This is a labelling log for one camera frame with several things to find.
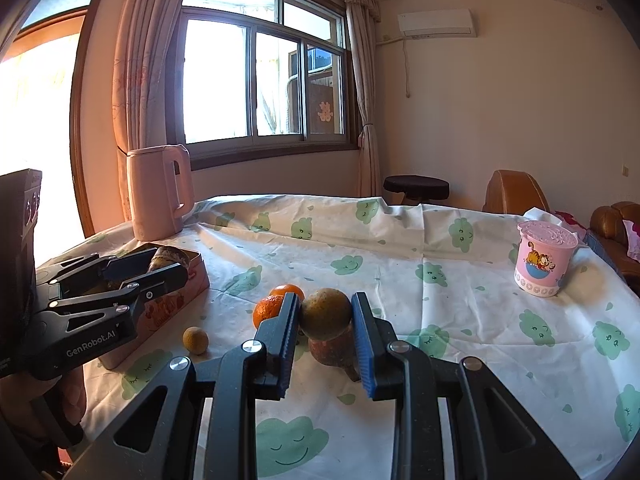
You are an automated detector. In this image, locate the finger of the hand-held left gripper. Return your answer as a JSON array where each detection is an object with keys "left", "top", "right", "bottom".
[
  {"left": 47, "top": 261, "right": 190, "bottom": 316},
  {"left": 49, "top": 249, "right": 157, "bottom": 287}
]

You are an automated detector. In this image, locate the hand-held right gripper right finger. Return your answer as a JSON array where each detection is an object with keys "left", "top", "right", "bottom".
[{"left": 350, "top": 291, "right": 583, "bottom": 480}]

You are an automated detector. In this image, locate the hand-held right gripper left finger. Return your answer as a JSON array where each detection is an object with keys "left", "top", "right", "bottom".
[{"left": 80, "top": 292, "right": 303, "bottom": 480}]

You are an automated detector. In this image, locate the pink metal tin box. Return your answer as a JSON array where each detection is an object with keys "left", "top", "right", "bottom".
[{"left": 97, "top": 241, "right": 211, "bottom": 372}]

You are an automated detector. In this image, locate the reddish brown stemmed fruit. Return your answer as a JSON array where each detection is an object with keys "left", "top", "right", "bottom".
[{"left": 307, "top": 327, "right": 363, "bottom": 383}]

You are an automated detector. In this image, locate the orange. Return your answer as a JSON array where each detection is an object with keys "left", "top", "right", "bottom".
[
  {"left": 252, "top": 295, "right": 286, "bottom": 330},
  {"left": 270, "top": 284, "right": 306, "bottom": 306}
]

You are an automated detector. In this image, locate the yellow brown longan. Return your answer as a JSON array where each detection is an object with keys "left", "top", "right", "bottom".
[
  {"left": 299, "top": 287, "right": 353, "bottom": 341},
  {"left": 182, "top": 326, "right": 209, "bottom": 356}
]

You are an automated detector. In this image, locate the pink electric kettle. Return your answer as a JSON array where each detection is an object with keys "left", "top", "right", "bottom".
[{"left": 125, "top": 144, "right": 196, "bottom": 242}]

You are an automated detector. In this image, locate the white cloud print tablecloth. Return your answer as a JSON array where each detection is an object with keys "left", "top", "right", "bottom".
[{"left": 35, "top": 192, "right": 640, "bottom": 480}]

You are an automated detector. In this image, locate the black round stool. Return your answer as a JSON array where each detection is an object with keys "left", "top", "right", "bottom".
[{"left": 383, "top": 175, "right": 451, "bottom": 207}]

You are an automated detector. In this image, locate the pink cartoon lidded cup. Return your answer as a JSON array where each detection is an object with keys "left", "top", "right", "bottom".
[{"left": 513, "top": 220, "right": 581, "bottom": 298}]

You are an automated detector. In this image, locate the wide beige curtain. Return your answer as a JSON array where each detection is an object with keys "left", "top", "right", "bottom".
[{"left": 112, "top": 0, "right": 198, "bottom": 223}]

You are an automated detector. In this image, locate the sliding glass window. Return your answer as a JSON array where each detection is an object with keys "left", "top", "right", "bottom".
[{"left": 167, "top": 0, "right": 358, "bottom": 171}]

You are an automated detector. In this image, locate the brown leather armchair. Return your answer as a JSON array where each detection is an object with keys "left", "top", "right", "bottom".
[{"left": 482, "top": 170, "right": 551, "bottom": 213}]

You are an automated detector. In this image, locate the narrow beige curtain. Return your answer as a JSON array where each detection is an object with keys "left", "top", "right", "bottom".
[{"left": 345, "top": 2, "right": 383, "bottom": 198}]

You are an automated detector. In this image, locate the brown leather sofa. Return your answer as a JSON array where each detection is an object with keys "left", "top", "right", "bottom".
[{"left": 590, "top": 201, "right": 640, "bottom": 293}]

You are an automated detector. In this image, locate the pink floral cushion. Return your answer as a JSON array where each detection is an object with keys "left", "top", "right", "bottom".
[{"left": 622, "top": 220, "right": 640, "bottom": 261}]

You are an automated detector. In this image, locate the white air conditioner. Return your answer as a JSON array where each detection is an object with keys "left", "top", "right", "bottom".
[{"left": 397, "top": 8, "right": 478, "bottom": 39}]

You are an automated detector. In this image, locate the wooden door frame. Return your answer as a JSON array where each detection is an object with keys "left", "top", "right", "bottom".
[{"left": 0, "top": 0, "right": 126, "bottom": 238}]

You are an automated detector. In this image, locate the air conditioner hose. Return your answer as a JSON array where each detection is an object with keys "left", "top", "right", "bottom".
[{"left": 401, "top": 37, "right": 414, "bottom": 99}]

